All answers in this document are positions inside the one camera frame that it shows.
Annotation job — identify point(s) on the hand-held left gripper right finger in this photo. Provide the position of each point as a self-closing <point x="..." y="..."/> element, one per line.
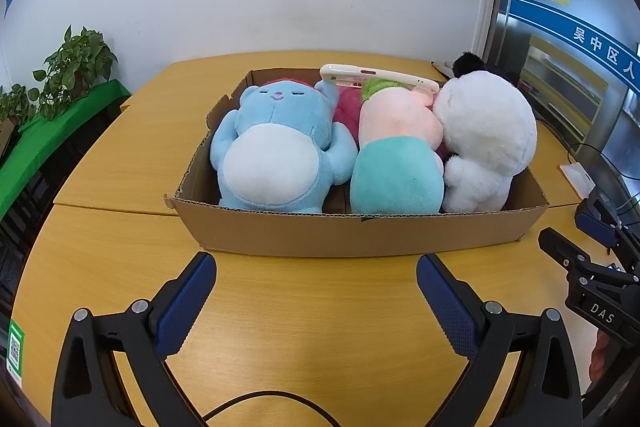
<point x="445" y="302"/>

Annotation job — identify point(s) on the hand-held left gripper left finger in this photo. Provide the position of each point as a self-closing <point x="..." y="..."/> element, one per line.
<point x="185" y="302"/>

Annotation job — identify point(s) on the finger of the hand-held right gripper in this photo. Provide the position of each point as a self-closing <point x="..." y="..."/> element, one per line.
<point x="560" y="249"/>
<point x="595" y="224"/>

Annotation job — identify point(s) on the cardboard box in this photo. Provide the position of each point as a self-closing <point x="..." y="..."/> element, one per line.
<point x="350" y="237"/>

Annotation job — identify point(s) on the pink and teal plush toy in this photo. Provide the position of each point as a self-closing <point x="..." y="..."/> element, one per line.
<point x="395" y="172"/>

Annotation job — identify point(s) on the white panda plush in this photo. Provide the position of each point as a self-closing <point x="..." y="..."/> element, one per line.
<point x="485" y="127"/>

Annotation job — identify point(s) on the blue plush toy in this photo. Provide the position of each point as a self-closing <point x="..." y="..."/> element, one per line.
<point x="280" y="132"/>

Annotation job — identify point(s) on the pink plush bear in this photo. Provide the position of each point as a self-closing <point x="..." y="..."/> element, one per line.
<point x="347" y="112"/>

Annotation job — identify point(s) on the person's right hand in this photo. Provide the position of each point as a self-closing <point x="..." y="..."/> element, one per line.
<point x="598" y="354"/>

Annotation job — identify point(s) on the white flat packet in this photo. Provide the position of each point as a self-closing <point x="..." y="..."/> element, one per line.
<point x="576" y="179"/>

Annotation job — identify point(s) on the glass door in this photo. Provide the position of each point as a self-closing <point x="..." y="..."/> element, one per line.
<point x="565" y="82"/>

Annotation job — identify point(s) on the green code sticker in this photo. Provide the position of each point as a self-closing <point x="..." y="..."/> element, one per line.
<point x="15" y="349"/>

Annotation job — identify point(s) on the blue door banner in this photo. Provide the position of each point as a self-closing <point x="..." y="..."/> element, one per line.
<point x="575" y="34"/>

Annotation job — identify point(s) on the grey cloth bag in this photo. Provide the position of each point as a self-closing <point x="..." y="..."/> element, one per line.
<point x="442" y="67"/>

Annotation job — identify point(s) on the green table cloth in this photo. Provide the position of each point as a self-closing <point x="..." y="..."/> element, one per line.
<point x="30" y="147"/>

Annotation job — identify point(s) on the small potted plant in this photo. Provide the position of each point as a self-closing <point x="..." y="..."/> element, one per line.
<point x="17" y="104"/>

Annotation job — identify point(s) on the large potted plant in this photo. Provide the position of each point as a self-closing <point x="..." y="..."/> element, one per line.
<point x="80" y="62"/>

